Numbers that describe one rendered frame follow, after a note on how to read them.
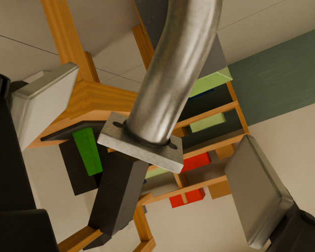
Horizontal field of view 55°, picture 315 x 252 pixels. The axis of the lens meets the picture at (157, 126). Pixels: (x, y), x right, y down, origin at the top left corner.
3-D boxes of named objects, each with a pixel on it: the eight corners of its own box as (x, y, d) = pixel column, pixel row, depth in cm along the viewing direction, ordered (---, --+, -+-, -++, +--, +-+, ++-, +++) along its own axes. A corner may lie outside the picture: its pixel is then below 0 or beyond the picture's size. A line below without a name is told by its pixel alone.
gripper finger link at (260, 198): (281, 196, 13) (296, 202, 13) (244, 132, 19) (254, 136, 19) (246, 247, 14) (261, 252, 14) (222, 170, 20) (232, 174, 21)
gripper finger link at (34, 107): (13, 161, 13) (-4, 155, 13) (66, 108, 19) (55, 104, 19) (30, 98, 12) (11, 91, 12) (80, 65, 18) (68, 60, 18)
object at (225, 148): (80, 119, 618) (116, 228, 598) (222, 60, 532) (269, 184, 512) (94, 119, 670) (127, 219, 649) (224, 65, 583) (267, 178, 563)
